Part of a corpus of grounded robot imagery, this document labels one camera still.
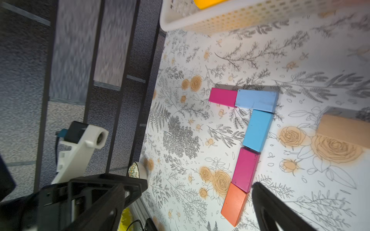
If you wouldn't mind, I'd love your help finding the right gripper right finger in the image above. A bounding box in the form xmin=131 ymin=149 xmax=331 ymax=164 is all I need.
xmin=252 ymin=182 xmax=314 ymax=231

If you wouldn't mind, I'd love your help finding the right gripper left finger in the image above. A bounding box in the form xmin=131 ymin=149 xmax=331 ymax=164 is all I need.
xmin=64 ymin=184 xmax=125 ymax=231

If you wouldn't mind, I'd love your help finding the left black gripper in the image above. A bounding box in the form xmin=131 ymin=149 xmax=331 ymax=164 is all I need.
xmin=1 ymin=174 xmax=148 ymax=231

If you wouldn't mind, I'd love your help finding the orange block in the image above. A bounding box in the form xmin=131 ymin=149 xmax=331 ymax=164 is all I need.
xmin=221 ymin=183 xmax=249 ymax=227

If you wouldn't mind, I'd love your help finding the purple block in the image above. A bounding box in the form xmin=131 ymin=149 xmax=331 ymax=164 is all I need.
xmin=231 ymin=147 xmax=260 ymax=193

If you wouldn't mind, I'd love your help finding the light blue block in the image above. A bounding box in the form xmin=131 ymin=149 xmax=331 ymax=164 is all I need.
xmin=242 ymin=110 xmax=274 ymax=153

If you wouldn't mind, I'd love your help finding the natural wood block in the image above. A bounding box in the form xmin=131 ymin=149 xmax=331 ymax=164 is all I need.
xmin=317 ymin=115 xmax=370 ymax=149

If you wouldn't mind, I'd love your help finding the magenta block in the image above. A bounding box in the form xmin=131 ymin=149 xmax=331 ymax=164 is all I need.
xmin=209 ymin=88 xmax=238 ymax=108

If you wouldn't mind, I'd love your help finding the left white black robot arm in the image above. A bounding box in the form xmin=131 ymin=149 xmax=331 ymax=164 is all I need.
xmin=1 ymin=121 xmax=147 ymax=231

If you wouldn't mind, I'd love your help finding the green snack bag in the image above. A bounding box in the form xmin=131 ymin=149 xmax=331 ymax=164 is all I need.
xmin=118 ymin=208 xmax=134 ymax=231

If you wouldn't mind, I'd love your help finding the patterned ceramic bowl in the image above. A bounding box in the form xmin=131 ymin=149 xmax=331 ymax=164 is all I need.
xmin=128 ymin=162 xmax=148 ymax=180

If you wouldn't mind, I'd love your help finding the white plastic basket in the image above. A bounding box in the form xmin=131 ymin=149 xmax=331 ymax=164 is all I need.
xmin=160 ymin=0 xmax=370 ymax=35

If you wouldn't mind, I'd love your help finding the yellow toy banana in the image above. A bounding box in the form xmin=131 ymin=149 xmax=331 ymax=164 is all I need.
xmin=193 ymin=0 xmax=227 ymax=10

